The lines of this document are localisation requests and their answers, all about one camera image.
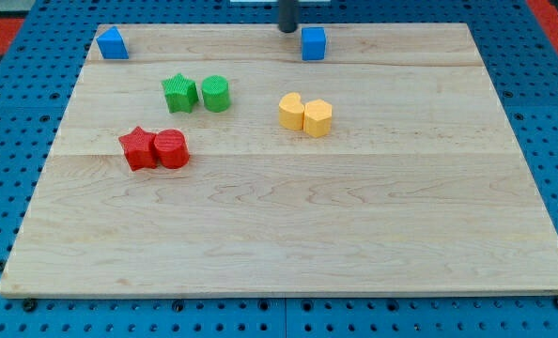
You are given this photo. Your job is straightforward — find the wooden board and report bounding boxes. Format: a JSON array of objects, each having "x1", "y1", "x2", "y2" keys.
[{"x1": 0, "y1": 23, "x2": 558, "y2": 299}]

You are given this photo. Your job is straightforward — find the yellow hexagon block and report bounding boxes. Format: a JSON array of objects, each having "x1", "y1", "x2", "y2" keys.
[{"x1": 303, "y1": 100, "x2": 333, "y2": 138}]

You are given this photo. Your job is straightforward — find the green circle block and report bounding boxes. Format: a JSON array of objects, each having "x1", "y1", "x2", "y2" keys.
[{"x1": 201, "y1": 75, "x2": 231, "y2": 113}]

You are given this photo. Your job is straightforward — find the red star block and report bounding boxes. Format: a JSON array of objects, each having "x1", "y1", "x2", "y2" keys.
[{"x1": 118, "y1": 126, "x2": 158, "y2": 171}]

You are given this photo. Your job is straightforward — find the yellow heart block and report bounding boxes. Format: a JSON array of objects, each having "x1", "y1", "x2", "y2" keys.
[{"x1": 278, "y1": 92, "x2": 304, "y2": 131}]

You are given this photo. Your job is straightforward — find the green star block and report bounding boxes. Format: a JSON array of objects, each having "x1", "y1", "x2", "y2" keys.
[{"x1": 162, "y1": 73, "x2": 198, "y2": 113}]

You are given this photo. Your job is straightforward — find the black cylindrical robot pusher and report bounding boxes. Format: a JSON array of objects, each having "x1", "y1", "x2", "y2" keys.
[{"x1": 277, "y1": 0, "x2": 300, "y2": 33}]

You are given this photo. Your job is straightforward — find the red circle block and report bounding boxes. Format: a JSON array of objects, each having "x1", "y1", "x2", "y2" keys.
[{"x1": 154, "y1": 129, "x2": 190, "y2": 169}]

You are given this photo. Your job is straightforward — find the blue cube block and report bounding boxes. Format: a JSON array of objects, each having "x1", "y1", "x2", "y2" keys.
[{"x1": 301, "y1": 27, "x2": 327, "y2": 61}]

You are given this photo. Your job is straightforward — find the blue triangle block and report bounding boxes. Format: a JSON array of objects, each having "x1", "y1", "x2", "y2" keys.
[{"x1": 96, "y1": 26, "x2": 129, "y2": 59}]

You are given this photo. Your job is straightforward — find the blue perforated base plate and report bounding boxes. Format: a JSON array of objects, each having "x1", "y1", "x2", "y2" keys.
[{"x1": 0, "y1": 1, "x2": 558, "y2": 337}]

